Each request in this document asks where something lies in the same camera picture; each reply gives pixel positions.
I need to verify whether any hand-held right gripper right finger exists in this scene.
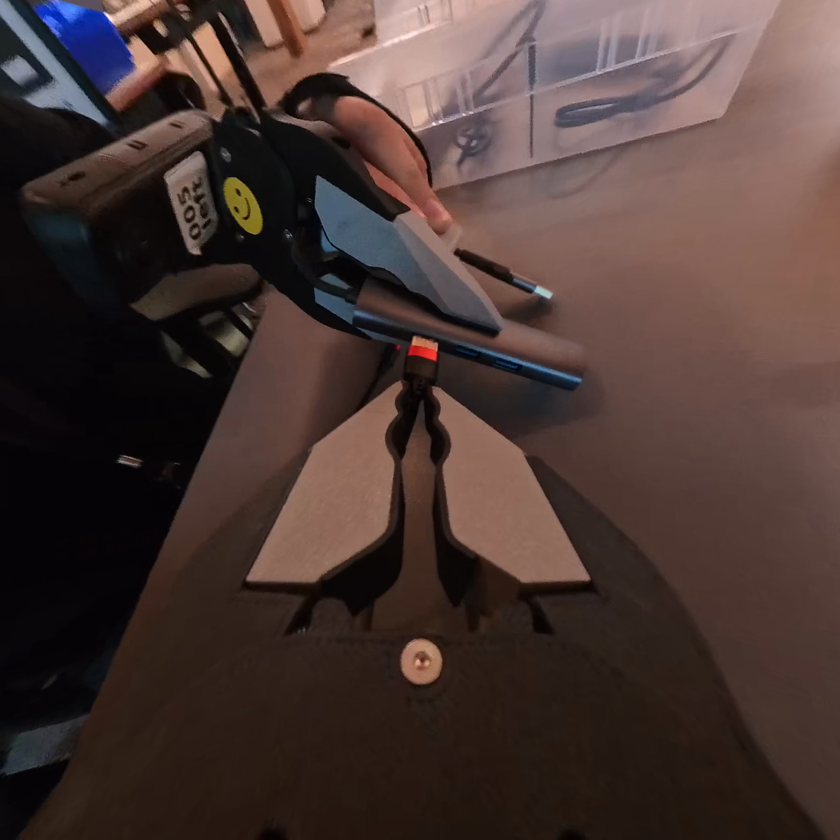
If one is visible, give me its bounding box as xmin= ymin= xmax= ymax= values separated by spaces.
xmin=428 ymin=386 xmax=593 ymax=611

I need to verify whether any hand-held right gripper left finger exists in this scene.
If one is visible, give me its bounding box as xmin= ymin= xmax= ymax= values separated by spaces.
xmin=245 ymin=384 xmax=406 ymax=616

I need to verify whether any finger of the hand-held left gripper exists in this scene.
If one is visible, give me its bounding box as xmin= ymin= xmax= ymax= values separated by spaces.
xmin=314 ymin=176 xmax=504 ymax=337
xmin=314 ymin=285 xmax=371 ymax=341

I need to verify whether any black cable with red collars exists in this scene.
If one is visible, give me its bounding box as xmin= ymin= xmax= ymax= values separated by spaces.
xmin=357 ymin=333 xmax=441 ymax=460

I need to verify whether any grey usb hub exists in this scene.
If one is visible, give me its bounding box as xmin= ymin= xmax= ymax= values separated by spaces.
xmin=353 ymin=287 xmax=586 ymax=392

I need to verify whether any clear plastic box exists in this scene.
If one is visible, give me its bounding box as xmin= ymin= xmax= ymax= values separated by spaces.
xmin=328 ymin=0 xmax=782 ymax=191

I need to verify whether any person's left hand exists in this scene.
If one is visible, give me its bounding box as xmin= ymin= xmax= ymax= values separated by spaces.
xmin=328 ymin=97 xmax=455 ymax=235

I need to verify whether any wooden trestle table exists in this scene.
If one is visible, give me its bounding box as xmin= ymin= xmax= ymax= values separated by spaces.
xmin=108 ymin=0 xmax=309 ymax=114

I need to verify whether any dark grey looped cable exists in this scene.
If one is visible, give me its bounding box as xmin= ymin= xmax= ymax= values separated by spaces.
xmin=553 ymin=33 xmax=737 ymax=130

